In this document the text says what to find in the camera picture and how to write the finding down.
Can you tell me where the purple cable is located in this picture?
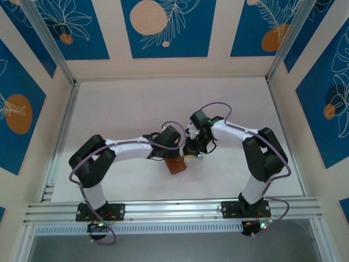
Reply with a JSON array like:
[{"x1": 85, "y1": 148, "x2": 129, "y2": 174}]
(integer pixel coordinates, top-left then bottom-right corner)
[
  {"x1": 69, "y1": 120, "x2": 188, "y2": 245},
  {"x1": 201, "y1": 102, "x2": 290, "y2": 238}
]

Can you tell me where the white slotted cable duct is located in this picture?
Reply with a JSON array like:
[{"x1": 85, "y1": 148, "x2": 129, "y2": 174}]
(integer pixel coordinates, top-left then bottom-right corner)
[{"x1": 34, "y1": 221, "x2": 244, "y2": 236}]

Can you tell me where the aluminium frame post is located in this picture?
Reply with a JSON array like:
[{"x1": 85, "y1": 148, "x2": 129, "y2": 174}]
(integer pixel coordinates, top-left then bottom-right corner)
[
  {"x1": 20, "y1": 0, "x2": 77, "y2": 86},
  {"x1": 266, "y1": 0, "x2": 314, "y2": 82}
]

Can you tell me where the brown leather card holder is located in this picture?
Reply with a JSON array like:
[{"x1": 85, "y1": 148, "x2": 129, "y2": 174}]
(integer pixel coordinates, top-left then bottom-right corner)
[{"x1": 164, "y1": 154, "x2": 188, "y2": 175}]

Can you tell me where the aluminium mounting rail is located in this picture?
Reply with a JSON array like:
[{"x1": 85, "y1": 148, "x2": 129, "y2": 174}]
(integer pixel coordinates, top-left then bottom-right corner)
[{"x1": 23, "y1": 196, "x2": 327, "y2": 225}]

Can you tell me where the controller board with LED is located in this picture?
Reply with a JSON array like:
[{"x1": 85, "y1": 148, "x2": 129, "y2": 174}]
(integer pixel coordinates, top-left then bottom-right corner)
[
  {"x1": 87, "y1": 221, "x2": 110, "y2": 233},
  {"x1": 241, "y1": 219, "x2": 274, "y2": 237}
]

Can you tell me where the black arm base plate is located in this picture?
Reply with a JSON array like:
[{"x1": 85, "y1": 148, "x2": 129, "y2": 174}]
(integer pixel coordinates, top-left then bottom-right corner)
[
  {"x1": 75, "y1": 203, "x2": 126, "y2": 222},
  {"x1": 221, "y1": 200, "x2": 272, "y2": 219}
]

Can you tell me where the grey metal panel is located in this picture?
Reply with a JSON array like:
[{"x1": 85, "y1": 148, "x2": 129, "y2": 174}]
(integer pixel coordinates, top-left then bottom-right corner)
[{"x1": 27, "y1": 219, "x2": 322, "y2": 262}]

